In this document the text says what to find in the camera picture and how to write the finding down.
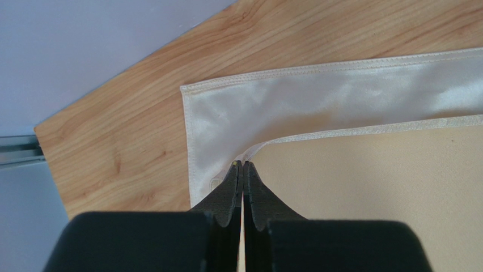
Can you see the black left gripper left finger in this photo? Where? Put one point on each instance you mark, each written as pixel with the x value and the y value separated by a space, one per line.
pixel 225 201

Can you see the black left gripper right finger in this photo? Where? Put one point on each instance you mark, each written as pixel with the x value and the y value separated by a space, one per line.
pixel 263 204

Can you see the beige cloth napkin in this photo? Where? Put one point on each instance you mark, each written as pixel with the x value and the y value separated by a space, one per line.
pixel 395 138

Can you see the aluminium frame rail left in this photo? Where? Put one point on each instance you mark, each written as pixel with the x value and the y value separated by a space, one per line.
pixel 19 150

